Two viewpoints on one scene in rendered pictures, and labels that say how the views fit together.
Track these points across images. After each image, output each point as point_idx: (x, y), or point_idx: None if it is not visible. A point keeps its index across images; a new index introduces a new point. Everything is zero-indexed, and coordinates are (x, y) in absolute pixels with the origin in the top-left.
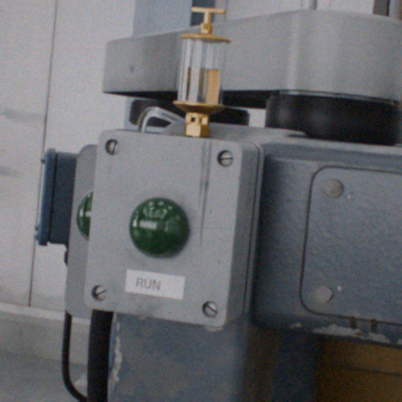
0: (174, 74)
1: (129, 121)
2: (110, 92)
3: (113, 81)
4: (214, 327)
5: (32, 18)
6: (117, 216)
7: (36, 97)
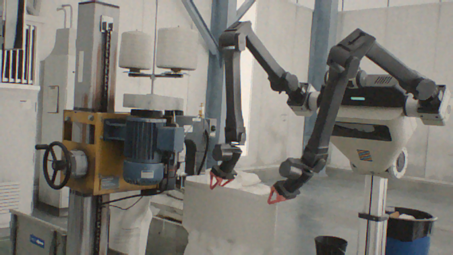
0: (177, 106)
1: (161, 116)
2: (162, 109)
3: (171, 107)
4: None
5: None
6: None
7: None
